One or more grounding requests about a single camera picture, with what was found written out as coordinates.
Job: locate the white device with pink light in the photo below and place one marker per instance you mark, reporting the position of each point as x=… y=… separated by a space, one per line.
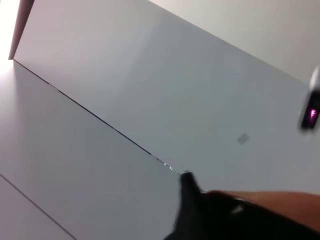
x=308 y=110

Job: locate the grey square wall sticker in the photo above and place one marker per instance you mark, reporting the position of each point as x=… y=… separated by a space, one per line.
x=243 y=138

